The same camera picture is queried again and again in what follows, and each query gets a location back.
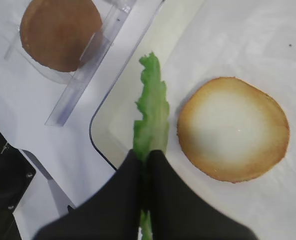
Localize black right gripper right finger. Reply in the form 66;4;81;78
148;150;257;240

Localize cream metal serving tray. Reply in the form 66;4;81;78
90;0;296;240

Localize left clear acrylic rack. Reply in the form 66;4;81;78
0;0;166;127

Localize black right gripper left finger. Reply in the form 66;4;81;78
34;150;141;240

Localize green lettuce leaf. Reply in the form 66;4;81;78
132;52;170;240

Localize white paper tray liner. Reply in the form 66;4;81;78
107;0;296;240

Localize black left robot part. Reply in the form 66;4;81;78
0;133;36;240

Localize toasted bun bottom slice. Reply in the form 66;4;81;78
177;77;290;183

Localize brown bun top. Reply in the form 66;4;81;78
19;0;103;72

